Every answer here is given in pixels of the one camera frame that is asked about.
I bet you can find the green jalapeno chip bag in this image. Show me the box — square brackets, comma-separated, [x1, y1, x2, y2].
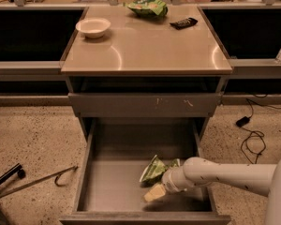
[140, 155, 181, 185]

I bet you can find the black floor cable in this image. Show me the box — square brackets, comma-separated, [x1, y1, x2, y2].
[239, 94, 281, 165]

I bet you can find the black power adapter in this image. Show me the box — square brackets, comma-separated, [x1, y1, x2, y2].
[236, 116, 250, 128]

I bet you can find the white bowl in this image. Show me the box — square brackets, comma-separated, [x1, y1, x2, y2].
[76, 18, 111, 38]

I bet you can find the closed upper grey drawer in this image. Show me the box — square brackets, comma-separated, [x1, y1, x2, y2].
[68, 93, 221, 118]

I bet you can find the black wheeled stand leg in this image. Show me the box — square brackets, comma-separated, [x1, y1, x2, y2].
[0, 163, 25, 186]

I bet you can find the open lower grey drawer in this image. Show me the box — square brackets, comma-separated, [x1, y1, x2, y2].
[60, 118, 230, 225]

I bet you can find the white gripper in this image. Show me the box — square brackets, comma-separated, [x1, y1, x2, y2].
[143, 167, 191, 203]

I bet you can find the green chip bag on counter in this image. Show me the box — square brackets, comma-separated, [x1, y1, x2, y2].
[125, 0, 168, 18]

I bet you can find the metal hooked rod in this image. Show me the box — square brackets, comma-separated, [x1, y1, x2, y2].
[0, 165, 79, 199]

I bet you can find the dark candy bar wrapper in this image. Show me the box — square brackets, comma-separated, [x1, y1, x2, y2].
[170, 17, 198, 30]

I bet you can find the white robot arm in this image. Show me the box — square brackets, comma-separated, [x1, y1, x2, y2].
[144, 157, 281, 225]

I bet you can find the grey drawer cabinet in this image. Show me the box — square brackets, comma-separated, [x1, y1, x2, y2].
[62, 5, 232, 133]

